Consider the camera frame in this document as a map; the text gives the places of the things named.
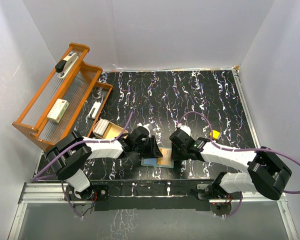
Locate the black and white stapler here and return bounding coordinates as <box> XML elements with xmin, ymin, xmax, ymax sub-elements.
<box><xmin>55</xmin><ymin>51</ymin><xmax>79</xmax><ymax>79</ymax></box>

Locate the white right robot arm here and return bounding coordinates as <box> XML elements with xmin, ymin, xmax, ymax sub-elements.
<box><xmin>169</xmin><ymin>128</ymin><xmax>292</xmax><ymax>201</ymax></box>

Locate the white small clip object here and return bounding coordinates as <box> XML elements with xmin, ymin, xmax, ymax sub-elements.
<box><xmin>88</xmin><ymin>101</ymin><xmax>101</xmax><ymax>120</ymax></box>

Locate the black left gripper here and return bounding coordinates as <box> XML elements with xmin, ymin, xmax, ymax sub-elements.
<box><xmin>133</xmin><ymin>135</ymin><xmax>163</xmax><ymax>159</ymax></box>

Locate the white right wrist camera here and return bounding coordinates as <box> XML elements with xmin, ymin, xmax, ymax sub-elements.
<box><xmin>176</xmin><ymin>123</ymin><xmax>192</xmax><ymax>136</ymax></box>

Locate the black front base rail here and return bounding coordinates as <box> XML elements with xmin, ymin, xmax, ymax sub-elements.
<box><xmin>64</xmin><ymin>179</ymin><xmax>243</xmax><ymax>212</ymax></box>

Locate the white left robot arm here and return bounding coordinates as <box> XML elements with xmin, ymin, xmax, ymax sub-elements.
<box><xmin>45</xmin><ymin>125</ymin><xmax>163</xmax><ymax>200</ymax></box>

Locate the mint green card holder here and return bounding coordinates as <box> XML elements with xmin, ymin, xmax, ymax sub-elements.
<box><xmin>141</xmin><ymin>147</ymin><xmax>174</xmax><ymax>169</ymax></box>

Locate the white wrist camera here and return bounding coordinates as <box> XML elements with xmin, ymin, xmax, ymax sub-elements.
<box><xmin>137</xmin><ymin>123</ymin><xmax>151</xmax><ymax>133</ymax></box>
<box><xmin>176</xmin><ymin>123</ymin><xmax>192</xmax><ymax>136</ymax></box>

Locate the orange wooden shelf rack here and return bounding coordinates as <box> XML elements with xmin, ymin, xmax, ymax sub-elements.
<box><xmin>12</xmin><ymin>42</ymin><xmax>113</xmax><ymax>151</ymax></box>

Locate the yellow eraser block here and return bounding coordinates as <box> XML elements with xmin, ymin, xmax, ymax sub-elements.
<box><xmin>209</xmin><ymin>130</ymin><xmax>222</xmax><ymax>141</ymax></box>

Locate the white small cardboard box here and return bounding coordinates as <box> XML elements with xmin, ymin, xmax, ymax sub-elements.
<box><xmin>47</xmin><ymin>98</ymin><xmax>69</xmax><ymax>123</ymax></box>

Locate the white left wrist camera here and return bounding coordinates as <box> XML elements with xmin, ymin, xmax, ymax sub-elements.
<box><xmin>137</xmin><ymin>123</ymin><xmax>151</xmax><ymax>133</ymax></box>

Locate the tan oval wooden tray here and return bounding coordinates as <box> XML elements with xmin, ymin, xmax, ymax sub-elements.
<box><xmin>93</xmin><ymin>121</ymin><xmax>123</xmax><ymax>140</ymax></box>

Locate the white card stack in tray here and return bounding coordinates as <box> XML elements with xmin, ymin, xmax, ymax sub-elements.
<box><xmin>92</xmin><ymin>119</ymin><xmax>110</xmax><ymax>137</ymax></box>

